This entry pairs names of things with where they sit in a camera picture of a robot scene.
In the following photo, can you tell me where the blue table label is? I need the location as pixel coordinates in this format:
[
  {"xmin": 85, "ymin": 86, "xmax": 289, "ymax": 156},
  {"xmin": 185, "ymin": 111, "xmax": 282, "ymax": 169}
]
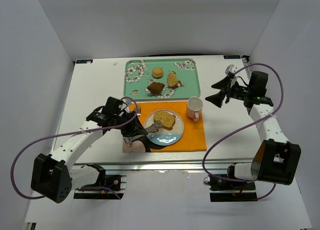
[
  {"xmin": 75, "ymin": 59, "xmax": 93, "ymax": 64},
  {"xmin": 223, "ymin": 55, "xmax": 241, "ymax": 60}
]

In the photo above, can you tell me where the round yellow muffin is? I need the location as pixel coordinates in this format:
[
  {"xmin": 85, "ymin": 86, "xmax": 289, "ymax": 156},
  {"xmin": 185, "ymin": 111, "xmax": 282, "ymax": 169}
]
[{"xmin": 152, "ymin": 68, "xmax": 164, "ymax": 79}]

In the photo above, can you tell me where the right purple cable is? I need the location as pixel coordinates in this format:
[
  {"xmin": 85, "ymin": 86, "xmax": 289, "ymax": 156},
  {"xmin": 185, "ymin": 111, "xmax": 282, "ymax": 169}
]
[{"xmin": 201, "ymin": 62, "xmax": 285, "ymax": 200}]

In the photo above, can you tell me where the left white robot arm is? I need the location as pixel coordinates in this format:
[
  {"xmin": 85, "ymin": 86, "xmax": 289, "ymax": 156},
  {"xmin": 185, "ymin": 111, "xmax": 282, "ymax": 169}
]
[{"xmin": 31, "ymin": 97, "xmax": 153, "ymax": 203}]

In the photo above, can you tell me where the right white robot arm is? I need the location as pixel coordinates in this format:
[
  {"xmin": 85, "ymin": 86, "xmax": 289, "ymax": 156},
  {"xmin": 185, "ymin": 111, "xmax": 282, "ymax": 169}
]
[{"xmin": 205, "ymin": 71, "xmax": 301, "ymax": 185}]

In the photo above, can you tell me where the white and blue plate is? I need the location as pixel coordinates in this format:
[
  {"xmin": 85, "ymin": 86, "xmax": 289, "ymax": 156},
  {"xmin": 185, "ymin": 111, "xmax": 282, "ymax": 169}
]
[{"xmin": 144, "ymin": 109, "xmax": 184, "ymax": 146}]

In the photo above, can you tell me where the pink and white mug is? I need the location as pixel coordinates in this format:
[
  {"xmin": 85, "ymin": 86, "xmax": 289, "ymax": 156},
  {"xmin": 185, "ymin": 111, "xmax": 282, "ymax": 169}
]
[{"xmin": 186, "ymin": 97, "xmax": 204, "ymax": 122}]

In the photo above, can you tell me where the orange cartoon placemat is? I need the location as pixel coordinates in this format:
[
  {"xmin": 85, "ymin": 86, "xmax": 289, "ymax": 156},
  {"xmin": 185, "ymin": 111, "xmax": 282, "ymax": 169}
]
[{"xmin": 122, "ymin": 101, "xmax": 207, "ymax": 153}]

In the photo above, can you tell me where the right blue table label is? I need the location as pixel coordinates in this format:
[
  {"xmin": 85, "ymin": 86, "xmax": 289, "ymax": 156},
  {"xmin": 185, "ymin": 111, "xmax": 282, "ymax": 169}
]
[{"xmin": 223, "ymin": 55, "xmax": 241, "ymax": 60}]

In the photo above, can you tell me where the large yellow cake slice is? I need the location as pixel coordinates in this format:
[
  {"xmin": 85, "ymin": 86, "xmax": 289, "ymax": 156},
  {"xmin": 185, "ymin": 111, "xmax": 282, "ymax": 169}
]
[{"xmin": 153, "ymin": 110, "xmax": 176, "ymax": 130}]

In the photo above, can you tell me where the dark brown bread piece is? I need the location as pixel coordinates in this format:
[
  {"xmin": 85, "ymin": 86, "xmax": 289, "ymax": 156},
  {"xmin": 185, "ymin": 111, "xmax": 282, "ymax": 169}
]
[{"xmin": 147, "ymin": 82, "xmax": 165, "ymax": 95}]

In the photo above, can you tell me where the left blue table label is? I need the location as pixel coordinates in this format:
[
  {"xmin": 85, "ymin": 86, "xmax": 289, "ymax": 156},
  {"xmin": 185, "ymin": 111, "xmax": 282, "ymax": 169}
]
[{"xmin": 75, "ymin": 59, "xmax": 93, "ymax": 64}]

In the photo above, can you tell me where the green floral tray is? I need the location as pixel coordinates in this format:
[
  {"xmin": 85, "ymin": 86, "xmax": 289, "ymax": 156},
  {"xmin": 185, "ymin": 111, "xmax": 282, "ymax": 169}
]
[{"xmin": 123, "ymin": 58, "xmax": 201, "ymax": 101}]

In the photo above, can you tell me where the silver fork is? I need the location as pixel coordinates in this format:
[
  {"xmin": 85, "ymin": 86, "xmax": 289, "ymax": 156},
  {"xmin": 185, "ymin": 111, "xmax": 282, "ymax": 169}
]
[{"xmin": 136, "ymin": 105, "xmax": 142, "ymax": 118}]

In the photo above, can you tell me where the aluminium frame rail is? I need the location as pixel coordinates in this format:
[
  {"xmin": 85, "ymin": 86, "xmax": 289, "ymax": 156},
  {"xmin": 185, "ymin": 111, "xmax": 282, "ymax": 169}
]
[{"xmin": 44, "ymin": 154, "xmax": 261, "ymax": 173}]

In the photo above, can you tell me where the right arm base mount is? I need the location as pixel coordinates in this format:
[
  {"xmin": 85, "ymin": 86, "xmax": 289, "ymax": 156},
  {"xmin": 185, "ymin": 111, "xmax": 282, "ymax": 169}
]
[{"xmin": 203, "ymin": 163, "xmax": 258, "ymax": 202}]

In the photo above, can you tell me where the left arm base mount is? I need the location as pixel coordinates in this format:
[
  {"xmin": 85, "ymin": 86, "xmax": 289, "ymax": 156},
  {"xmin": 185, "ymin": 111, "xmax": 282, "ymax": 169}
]
[{"xmin": 73, "ymin": 174, "xmax": 127, "ymax": 200}]

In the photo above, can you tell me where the small yellow cake slice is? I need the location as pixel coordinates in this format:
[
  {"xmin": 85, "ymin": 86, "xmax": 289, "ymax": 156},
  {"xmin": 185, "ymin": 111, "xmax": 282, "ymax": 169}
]
[{"xmin": 167, "ymin": 72, "xmax": 178, "ymax": 87}]

